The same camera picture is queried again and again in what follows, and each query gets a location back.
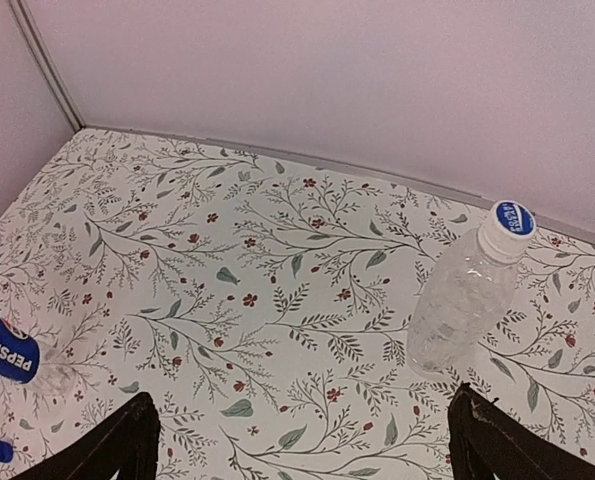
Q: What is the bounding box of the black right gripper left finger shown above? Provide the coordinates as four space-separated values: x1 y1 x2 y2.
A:
15 392 160 480

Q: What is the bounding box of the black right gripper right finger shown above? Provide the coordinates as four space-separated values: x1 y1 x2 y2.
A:
448 383 595 479

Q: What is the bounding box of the blue bottle cap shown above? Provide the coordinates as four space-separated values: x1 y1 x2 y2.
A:
0 440 14 464

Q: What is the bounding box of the Pepsi bottle blue label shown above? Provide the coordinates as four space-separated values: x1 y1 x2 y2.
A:
0 299 76 397

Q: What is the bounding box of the clear bottle white cap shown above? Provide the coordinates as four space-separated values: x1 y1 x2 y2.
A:
406 200 537 375

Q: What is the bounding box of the floral patterned table mat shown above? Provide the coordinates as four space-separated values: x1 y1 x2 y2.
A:
0 129 595 479

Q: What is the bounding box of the left aluminium corner post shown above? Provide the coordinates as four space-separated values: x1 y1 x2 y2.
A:
8 0 86 132

